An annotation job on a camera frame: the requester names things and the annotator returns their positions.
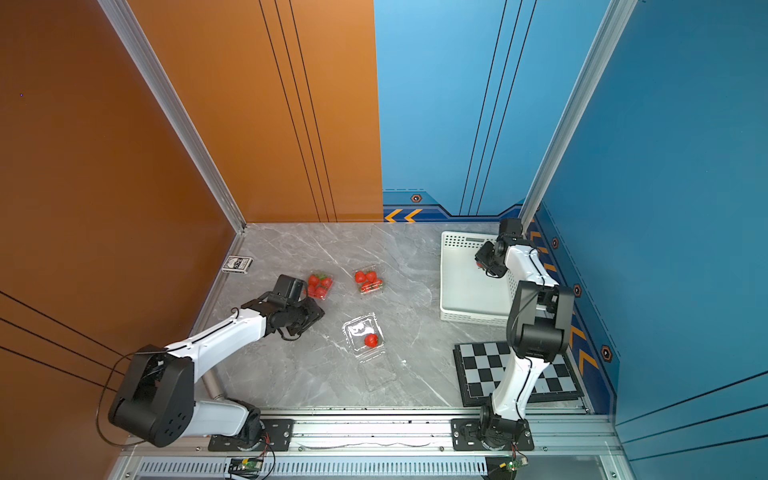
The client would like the aluminium corner post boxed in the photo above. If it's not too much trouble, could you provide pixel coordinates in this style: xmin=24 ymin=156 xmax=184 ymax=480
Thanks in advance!
xmin=519 ymin=0 xmax=637 ymax=232
xmin=98 ymin=0 xmax=247 ymax=235

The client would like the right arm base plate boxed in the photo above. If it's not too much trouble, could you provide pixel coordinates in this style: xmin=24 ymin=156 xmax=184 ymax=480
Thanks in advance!
xmin=450 ymin=418 xmax=535 ymax=453

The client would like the black white checkerboard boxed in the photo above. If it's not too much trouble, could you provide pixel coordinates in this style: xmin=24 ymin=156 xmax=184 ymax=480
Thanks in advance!
xmin=453 ymin=341 xmax=584 ymax=407

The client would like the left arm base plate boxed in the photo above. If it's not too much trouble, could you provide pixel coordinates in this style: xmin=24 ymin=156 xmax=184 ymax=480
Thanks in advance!
xmin=208 ymin=418 xmax=295 ymax=453

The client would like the right aluminium corner post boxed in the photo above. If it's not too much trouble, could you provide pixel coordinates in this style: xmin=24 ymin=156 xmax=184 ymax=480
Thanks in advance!
xmin=519 ymin=0 xmax=637 ymax=232

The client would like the strawberry one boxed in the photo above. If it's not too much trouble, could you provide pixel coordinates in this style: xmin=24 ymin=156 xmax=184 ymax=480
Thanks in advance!
xmin=364 ymin=334 xmax=379 ymax=348

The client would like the grey metal cylinder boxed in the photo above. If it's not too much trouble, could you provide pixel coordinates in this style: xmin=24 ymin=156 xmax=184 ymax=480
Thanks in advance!
xmin=201 ymin=367 xmax=227 ymax=401

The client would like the left aluminium corner post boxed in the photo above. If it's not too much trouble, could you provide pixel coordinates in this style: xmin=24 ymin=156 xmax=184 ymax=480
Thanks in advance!
xmin=98 ymin=0 xmax=247 ymax=235

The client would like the green circuit board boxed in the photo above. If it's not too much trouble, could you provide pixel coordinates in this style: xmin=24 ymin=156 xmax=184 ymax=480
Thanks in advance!
xmin=498 ymin=455 xmax=529 ymax=477
xmin=227 ymin=457 xmax=266 ymax=479

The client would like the clear clamshell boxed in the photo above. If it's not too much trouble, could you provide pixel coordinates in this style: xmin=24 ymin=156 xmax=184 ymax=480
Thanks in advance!
xmin=342 ymin=312 xmax=397 ymax=391

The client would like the white perforated plastic basket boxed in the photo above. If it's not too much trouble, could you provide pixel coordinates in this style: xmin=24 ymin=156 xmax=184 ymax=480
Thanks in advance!
xmin=439 ymin=231 xmax=515 ymax=327

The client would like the left green circuit board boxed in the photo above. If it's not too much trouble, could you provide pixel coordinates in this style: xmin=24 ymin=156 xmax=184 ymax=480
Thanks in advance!
xmin=227 ymin=457 xmax=266 ymax=479

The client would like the aluminium front rail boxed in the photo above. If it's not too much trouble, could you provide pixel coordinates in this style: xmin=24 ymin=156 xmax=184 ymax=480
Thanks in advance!
xmin=119 ymin=410 xmax=628 ymax=460

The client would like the right green circuit board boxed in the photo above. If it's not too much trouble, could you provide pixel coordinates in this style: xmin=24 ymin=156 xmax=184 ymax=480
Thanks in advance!
xmin=498 ymin=455 xmax=529 ymax=477

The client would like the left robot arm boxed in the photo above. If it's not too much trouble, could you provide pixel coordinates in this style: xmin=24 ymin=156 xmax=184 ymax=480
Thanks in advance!
xmin=107 ymin=275 xmax=324 ymax=449

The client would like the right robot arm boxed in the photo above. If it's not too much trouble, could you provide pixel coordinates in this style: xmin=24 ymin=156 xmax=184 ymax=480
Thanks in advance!
xmin=475 ymin=219 xmax=574 ymax=451

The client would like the clear plastic clamshell container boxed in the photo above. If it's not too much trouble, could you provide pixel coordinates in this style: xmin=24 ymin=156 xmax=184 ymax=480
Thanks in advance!
xmin=305 ymin=271 xmax=334 ymax=300

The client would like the strawberry seven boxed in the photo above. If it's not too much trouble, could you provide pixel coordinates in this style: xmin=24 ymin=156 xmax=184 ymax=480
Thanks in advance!
xmin=360 ymin=280 xmax=383 ymax=294

